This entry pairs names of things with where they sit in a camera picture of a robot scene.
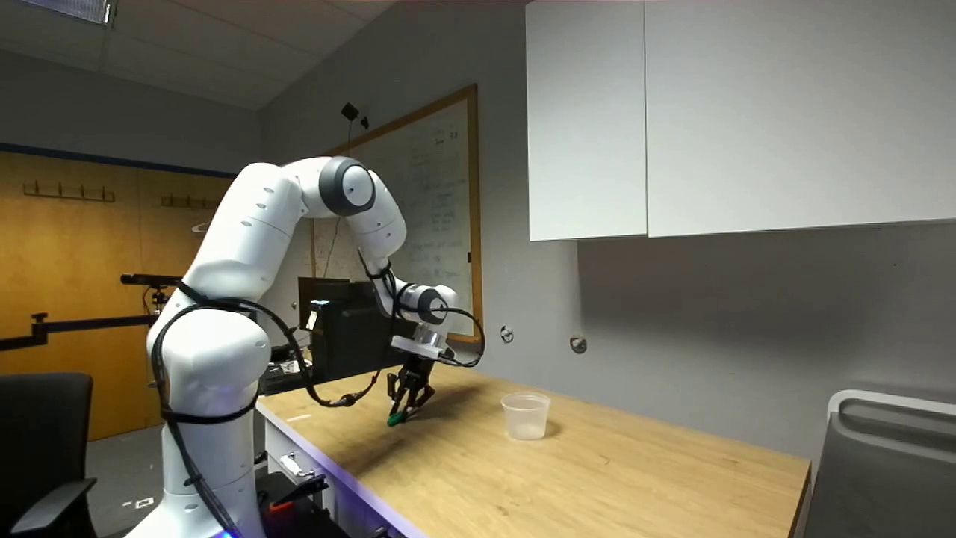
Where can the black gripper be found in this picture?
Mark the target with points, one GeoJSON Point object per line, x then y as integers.
{"type": "Point", "coordinates": [417, 371]}

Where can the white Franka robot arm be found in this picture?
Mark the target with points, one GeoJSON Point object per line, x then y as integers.
{"type": "Point", "coordinates": [214, 360]}

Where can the black monitor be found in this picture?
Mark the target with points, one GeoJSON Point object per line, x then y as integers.
{"type": "Point", "coordinates": [344, 330]}

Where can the clear plastic cup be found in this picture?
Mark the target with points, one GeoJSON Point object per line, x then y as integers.
{"type": "Point", "coordinates": [527, 418]}

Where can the black red device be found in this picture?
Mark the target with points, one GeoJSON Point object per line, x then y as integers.
{"type": "Point", "coordinates": [290, 504]}

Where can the wood framed whiteboard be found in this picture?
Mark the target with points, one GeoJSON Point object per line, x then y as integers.
{"type": "Point", "coordinates": [438, 190]}

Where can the orange wooden door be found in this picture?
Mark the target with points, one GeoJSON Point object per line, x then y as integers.
{"type": "Point", "coordinates": [91, 257]}

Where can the black office chair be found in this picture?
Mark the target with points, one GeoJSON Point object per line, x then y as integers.
{"type": "Point", "coordinates": [39, 450]}

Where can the ceiling light panel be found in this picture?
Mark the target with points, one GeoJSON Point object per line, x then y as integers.
{"type": "Point", "coordinates": [70, 7]}

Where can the black tripod camera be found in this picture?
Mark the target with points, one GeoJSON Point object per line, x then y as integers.
{"type": "Point", "coordinates": [151, 281]}

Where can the black wall camera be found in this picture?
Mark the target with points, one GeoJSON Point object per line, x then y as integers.
{"type": "Point", "coordinates": [353, 112]}

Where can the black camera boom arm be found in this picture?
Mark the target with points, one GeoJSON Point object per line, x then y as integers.
{"type": "Point", "coordinates": [60, 326]}

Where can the white wall cabinet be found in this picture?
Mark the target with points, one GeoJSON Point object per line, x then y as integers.
{"type": "Point", "coordinates": [735, 109]}

